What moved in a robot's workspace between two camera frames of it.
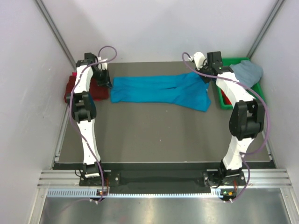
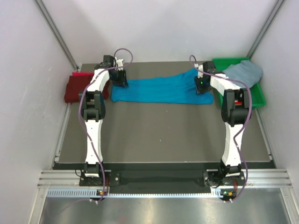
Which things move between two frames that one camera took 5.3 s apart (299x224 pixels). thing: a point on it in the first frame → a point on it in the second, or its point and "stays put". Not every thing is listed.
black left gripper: (106, 81) → (122, 81)
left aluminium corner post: (41, 5) stays put
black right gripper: (199, 73) → (199, 89)
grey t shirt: (247, 73) stays put
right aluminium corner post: (264, 28) stays put
